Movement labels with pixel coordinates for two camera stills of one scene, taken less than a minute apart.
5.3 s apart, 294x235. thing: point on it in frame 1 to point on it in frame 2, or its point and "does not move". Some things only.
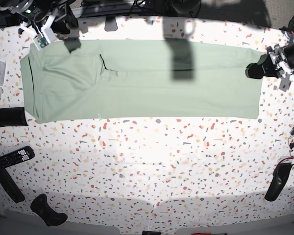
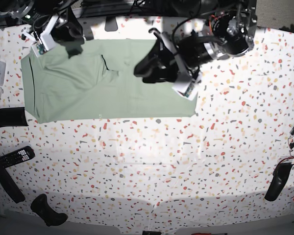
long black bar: [5, 177] does not move
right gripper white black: [265, 67] to [161, 64]
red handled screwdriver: [208, 234] does not move
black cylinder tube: [8, 117] does not move
